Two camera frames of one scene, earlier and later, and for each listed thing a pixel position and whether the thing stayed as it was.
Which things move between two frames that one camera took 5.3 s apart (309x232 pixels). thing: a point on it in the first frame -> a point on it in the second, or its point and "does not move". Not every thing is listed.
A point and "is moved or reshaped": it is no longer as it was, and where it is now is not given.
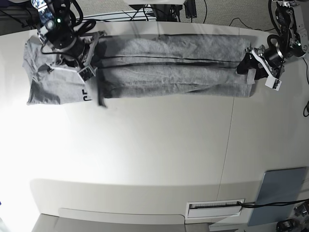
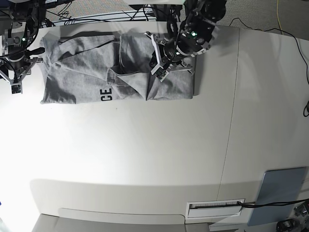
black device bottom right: x=287 y=225 does not move
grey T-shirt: x=144 y=66 is moved or reshaped
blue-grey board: x=278 y=185 does not move
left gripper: x=63 y=39 -> x=15 y=65
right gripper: x=273 y=60 -> x=170 y=52
